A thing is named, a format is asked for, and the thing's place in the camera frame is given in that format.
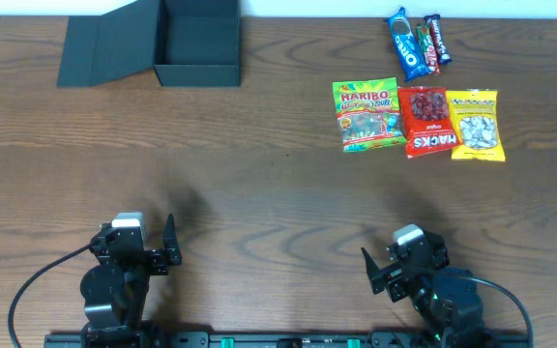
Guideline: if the red Hacks candy bag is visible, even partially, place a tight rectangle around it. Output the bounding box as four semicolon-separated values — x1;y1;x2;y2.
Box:
397;86;460;159

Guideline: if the green Haribo gummy bag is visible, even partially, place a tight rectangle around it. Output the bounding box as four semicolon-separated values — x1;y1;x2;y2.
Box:
333;77;407;153

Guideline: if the yellow seeds snack bag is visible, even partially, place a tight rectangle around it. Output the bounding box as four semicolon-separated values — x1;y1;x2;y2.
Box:
446;90;506;162

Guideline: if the black gift box with lid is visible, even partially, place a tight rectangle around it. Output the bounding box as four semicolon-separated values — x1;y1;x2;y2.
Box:
57;0;242;87

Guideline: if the blue Oreo cookie pack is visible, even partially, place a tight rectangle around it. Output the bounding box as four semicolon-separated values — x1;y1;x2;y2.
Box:
385;7;430;82

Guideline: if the dark blue Dairy Milk bar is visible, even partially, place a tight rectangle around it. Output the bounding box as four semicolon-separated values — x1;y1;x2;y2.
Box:
424;14;452;65

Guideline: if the red green chocolate bar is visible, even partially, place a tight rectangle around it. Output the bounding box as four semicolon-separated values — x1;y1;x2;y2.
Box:
416;23;440;75

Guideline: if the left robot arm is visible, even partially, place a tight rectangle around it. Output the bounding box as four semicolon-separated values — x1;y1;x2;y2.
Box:
80;212;182;347

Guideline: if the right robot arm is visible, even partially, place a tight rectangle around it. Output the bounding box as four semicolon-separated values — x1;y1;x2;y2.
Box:
362;224;498;347

